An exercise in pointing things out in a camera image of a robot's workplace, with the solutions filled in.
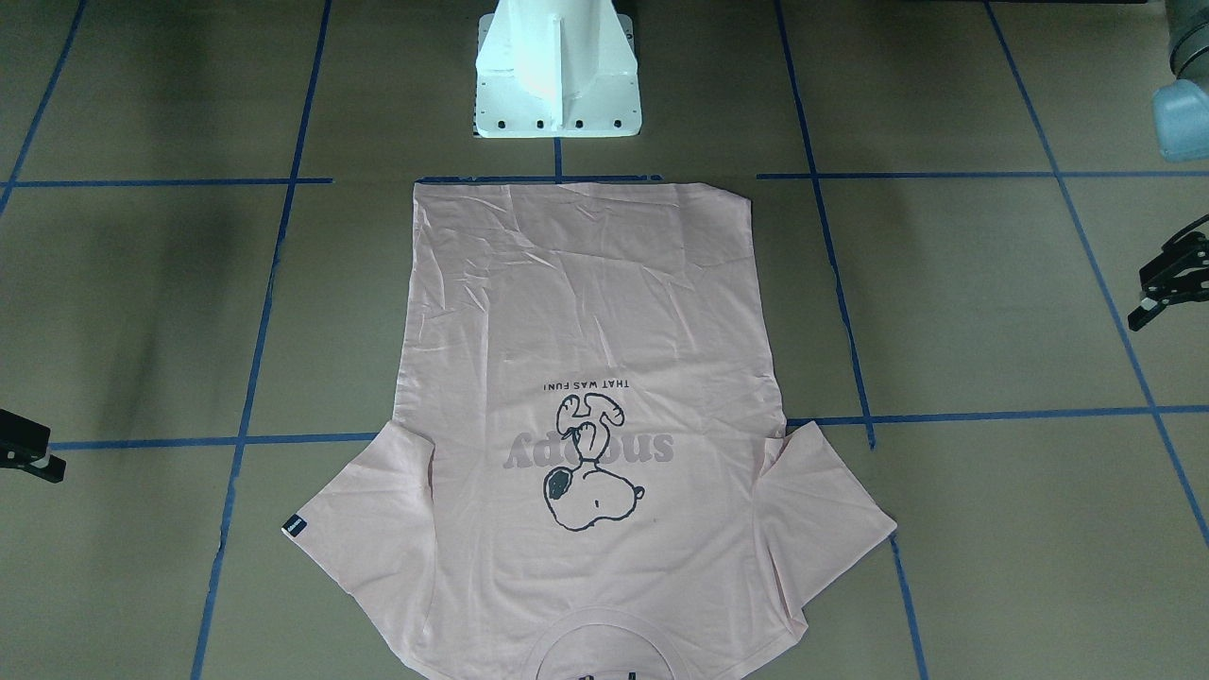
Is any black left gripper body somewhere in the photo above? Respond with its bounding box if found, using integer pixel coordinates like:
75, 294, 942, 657
1140, 232, 1208, 307

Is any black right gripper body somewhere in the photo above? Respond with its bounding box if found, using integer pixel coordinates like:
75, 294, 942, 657
1, 409, 51, 468

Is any pink Snoopy t-shirt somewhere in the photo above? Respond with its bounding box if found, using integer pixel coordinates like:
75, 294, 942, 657
283, 181, 895, 679

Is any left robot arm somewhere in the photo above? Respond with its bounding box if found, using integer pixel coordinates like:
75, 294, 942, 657
1127, 1, 1208, 332

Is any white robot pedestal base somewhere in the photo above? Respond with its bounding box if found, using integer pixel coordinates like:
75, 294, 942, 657
472, 1, 643, 139

